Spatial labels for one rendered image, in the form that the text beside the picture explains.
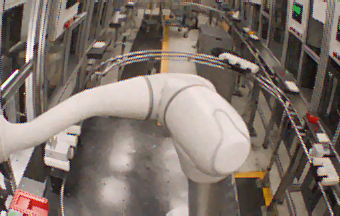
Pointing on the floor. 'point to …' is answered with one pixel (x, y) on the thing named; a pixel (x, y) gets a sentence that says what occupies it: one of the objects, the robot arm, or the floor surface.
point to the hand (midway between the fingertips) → (5, 197)
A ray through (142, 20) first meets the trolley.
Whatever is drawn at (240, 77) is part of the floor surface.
